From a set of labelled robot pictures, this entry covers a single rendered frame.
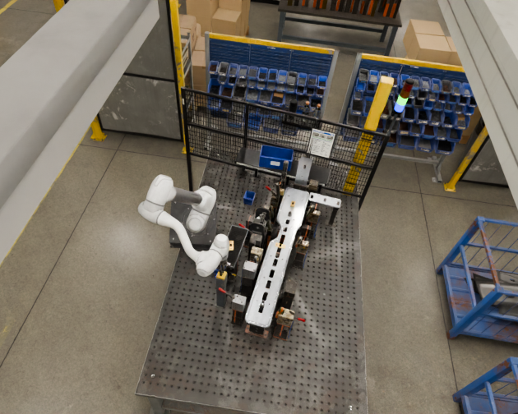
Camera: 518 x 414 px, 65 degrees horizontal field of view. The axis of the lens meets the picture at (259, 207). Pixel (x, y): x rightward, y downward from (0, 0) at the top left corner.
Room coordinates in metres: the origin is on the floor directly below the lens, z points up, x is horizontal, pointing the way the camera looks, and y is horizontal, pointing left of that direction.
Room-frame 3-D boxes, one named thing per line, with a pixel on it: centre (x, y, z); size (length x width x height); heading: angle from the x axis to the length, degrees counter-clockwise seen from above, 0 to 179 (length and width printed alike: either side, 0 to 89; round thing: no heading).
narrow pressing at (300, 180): (2.62, -0.36, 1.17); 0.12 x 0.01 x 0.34; 79
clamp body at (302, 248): (1.93, -0.39, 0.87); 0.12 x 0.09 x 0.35; 79
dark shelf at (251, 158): (2.83, -0.18, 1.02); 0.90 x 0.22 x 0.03; 79
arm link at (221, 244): (1.47, 0.22, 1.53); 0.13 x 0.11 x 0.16; 158
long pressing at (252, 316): (1.88, -0.21, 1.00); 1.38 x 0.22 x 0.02; 169
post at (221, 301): (1.49, 0.21, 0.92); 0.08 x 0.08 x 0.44; 79
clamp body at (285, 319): (1.29, -0.28, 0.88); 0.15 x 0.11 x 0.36; 79
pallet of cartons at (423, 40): (5.21, -2.32, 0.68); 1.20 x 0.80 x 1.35; 90
